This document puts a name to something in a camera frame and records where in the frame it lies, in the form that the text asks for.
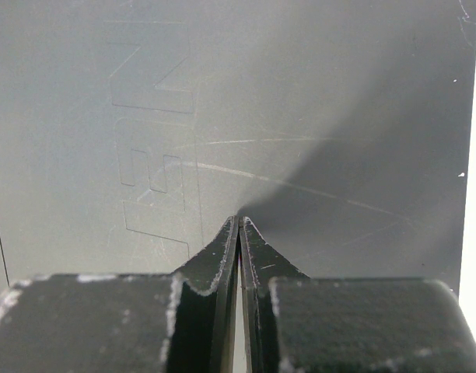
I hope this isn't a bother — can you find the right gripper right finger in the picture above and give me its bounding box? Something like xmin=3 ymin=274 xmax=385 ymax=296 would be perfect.
xmin=240 ymin=217 xmax=476 ymax=372

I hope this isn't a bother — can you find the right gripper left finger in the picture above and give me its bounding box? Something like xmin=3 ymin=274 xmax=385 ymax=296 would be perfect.
xmin=0 ymin=216 xmax=238 ymax=372

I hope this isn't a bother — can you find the black network switch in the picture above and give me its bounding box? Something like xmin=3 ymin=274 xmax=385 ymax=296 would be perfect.
xmin=0 ymin=1 xmax=476 ymax=293

